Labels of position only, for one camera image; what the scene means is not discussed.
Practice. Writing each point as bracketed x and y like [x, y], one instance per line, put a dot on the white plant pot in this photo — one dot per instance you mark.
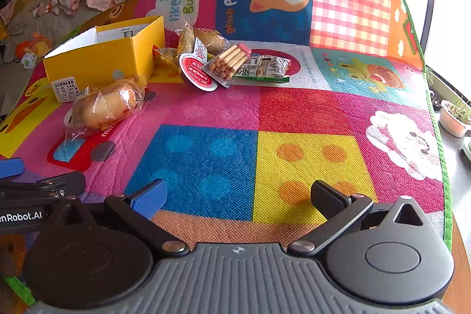
[455, 120]

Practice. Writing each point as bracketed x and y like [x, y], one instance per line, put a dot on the small bread bun packet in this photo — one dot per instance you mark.
[102, 107]

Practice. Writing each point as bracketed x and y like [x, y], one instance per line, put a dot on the grey bed blanket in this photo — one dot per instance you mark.
[54, 27]

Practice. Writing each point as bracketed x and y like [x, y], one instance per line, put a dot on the biscuit stick packet pink cap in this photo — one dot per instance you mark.
[223, 67]

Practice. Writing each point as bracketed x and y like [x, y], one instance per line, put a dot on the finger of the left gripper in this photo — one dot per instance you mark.
[72, 183]
[11, 167]

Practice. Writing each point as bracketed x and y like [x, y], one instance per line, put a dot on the orange plush toy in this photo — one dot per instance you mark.
[29, 52]

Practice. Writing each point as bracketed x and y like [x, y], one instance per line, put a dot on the yellow sesame bar packet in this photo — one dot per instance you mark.
[171, 56]

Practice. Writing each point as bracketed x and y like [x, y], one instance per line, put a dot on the red white round snack packet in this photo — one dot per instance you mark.
[191, 68]

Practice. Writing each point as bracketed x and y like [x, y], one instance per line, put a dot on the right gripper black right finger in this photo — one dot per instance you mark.
[342, 213]

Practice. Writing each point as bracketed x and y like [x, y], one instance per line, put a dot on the green white snack packet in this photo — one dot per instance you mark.
[266, 68]

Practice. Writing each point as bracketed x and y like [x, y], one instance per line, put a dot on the yellow cardboard box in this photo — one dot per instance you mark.
[103, 54]

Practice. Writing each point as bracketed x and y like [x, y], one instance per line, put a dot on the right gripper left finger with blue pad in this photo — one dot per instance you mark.
[133, 214]

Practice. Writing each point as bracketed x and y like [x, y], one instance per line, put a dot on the colourful cartoon play mat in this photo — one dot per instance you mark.
[239, 162]

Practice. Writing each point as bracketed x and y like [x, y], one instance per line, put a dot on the brown cake packet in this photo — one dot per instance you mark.
[214, 42]

